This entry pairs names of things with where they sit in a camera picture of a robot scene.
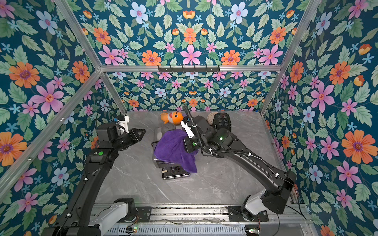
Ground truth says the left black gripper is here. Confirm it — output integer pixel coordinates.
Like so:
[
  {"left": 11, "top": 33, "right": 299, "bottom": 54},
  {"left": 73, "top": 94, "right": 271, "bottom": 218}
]
[{"left": 111, "top": 128, "right": 147, "bottom": 153}]

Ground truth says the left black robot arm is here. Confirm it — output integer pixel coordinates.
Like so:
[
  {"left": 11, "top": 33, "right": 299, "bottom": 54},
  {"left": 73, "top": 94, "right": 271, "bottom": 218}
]
[{"left": 42, "top": 122, "right": 146, "bottom": 236}]

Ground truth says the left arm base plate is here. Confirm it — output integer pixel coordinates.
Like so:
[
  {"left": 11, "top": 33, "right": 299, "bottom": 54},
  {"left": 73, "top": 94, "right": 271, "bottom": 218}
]
[{"left": 118, "top": 206, "right": 152, "bottom": 223}]

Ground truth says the aluminium front rail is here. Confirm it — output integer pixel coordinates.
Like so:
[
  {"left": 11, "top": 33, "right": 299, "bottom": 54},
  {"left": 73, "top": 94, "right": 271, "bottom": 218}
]
[{"left": 135, "top": 203, "right": 313, "bottom": 225}]

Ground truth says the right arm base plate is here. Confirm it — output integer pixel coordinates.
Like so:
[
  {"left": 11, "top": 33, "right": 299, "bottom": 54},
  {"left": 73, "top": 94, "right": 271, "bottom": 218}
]
[{"left": 226, "top": 206, "right": 269, "bottom": 223}]

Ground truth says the orange plush fish toy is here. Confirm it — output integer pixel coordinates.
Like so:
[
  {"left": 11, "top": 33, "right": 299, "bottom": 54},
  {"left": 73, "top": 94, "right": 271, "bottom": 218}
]
[{"left": 160, "top": 111, "right": 184, "bottom": 125}]

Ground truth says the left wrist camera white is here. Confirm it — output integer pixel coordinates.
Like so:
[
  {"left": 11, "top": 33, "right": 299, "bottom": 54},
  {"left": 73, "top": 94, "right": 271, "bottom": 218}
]
[{"left": 116, "top": 115, "right": 130, "bottom": 135}]

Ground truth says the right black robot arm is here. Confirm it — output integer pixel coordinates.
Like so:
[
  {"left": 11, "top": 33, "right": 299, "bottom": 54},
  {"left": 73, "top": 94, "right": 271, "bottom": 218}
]
[{"left": 181, "top": 116, "right": 297, "bottom": 215}]

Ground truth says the grey water tank lid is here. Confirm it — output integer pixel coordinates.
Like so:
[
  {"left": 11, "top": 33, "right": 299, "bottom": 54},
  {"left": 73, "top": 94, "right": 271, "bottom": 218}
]
[{"left": 161, "top": 123, "right": 176, "bottom": 135}]

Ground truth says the round beige coaster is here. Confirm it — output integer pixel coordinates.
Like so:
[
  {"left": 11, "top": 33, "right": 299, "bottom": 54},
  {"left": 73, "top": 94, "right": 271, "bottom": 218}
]
[{"left": 207, "top": 112, "right": 218, "bottom": 125}]

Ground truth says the purple cleaning cloth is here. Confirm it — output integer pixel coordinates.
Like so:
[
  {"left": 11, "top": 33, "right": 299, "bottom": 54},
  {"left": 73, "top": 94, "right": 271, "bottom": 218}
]
[{"left": 154, "top": 129, "right": 198, "bottom": 173}]

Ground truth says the black capsule coffee machine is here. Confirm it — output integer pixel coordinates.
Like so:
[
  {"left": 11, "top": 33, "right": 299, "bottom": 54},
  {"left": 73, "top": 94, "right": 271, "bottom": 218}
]
[{"left": 212, "top": 113, "right": 232, "bottom": 132}]

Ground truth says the black hook rail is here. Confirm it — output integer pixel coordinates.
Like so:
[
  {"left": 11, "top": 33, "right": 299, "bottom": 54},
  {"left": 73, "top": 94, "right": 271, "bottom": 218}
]
[{"left": 157, "top": 65, "right": 221, "bottom": 73}]

